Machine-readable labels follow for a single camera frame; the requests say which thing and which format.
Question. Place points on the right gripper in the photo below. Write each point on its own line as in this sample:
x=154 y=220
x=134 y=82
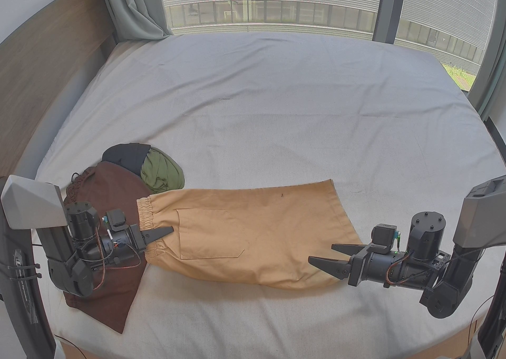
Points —
x=375 y=266

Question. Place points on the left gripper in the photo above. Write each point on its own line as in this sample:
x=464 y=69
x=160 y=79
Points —
x=126 y=238

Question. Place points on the tan shorts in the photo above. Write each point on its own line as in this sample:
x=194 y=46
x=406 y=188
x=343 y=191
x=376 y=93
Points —
x=268 y=238

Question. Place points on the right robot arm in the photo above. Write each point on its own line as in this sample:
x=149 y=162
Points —
x=454 y=270

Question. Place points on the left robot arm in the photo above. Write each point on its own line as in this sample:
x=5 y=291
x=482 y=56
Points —
x=59 y=254

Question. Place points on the bed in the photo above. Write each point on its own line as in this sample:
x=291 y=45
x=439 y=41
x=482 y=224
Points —
x=296 y=92

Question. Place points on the brown shorts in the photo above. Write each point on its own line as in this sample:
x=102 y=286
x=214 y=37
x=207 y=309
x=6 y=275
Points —
x=110 y=191

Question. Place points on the green garment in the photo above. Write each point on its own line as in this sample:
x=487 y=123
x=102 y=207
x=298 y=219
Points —
x=164 y=171

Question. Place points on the black garment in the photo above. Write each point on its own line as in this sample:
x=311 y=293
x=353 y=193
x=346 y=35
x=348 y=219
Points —
x=122 y=155

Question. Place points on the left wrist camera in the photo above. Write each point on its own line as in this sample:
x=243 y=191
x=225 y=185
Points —
x=116 y=219

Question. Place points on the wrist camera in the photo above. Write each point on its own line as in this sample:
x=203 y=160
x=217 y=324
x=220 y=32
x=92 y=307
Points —
x=116 y=219
x=385 y=236

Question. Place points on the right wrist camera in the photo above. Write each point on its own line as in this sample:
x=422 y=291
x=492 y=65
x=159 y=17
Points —
x=385 y=236

